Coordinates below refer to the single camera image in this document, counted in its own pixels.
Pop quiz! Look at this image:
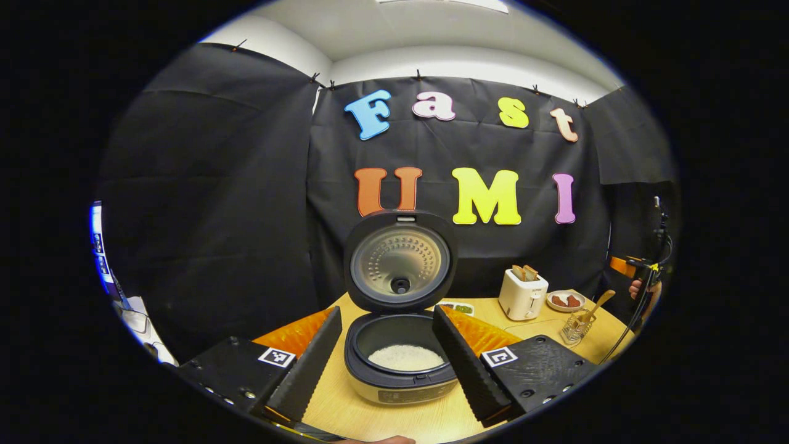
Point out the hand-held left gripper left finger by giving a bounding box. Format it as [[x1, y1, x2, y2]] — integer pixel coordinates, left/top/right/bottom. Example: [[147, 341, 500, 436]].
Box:
[[178, 306, 343, 426]]

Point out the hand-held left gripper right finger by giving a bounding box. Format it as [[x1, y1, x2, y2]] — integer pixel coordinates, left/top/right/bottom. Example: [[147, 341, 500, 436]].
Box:
[[431, 305, 600, 428]]

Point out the wooden spoon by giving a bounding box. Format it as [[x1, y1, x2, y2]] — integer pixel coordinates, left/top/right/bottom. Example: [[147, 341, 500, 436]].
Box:
[[578, 289, 616, 324]]

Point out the white rice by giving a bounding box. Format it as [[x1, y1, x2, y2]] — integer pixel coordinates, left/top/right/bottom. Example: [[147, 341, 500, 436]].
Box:
[[368, 344, 446, 372]]

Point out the metal wire chopstick holder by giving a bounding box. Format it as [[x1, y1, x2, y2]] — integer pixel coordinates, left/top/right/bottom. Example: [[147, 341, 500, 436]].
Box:
[[560, 310, 596, 345]]

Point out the grey rice cooker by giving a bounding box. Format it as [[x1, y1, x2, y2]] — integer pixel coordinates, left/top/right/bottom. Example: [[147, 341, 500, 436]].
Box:
[[343, 209, 460, 406]]

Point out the white round plate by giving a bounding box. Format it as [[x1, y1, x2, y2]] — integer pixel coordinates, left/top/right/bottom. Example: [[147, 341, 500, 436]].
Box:
[[546, 290, 587, 313]]

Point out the white toaster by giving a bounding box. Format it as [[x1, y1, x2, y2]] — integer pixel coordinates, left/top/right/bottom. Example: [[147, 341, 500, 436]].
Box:
[[498, 268, 549, 321]]

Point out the white desk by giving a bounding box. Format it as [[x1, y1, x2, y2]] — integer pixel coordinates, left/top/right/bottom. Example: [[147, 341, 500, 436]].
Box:
[[114, 296, 179, 366]]

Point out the black backdrop cloth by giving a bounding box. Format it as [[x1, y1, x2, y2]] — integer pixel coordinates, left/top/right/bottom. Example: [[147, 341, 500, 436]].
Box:
[[99, 43, 679, 364]]

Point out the computer monitor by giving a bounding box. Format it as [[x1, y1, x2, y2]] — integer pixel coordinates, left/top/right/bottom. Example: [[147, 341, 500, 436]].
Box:
[[91, 200, 127, 303]]

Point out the long ceiling light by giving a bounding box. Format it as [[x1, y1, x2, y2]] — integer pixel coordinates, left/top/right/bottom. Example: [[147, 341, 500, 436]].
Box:
[[379, 0, 509, 14]]

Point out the black cable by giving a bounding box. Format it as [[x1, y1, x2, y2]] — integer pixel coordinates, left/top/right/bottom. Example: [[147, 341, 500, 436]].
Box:
[[601, 271, 655, 364]]

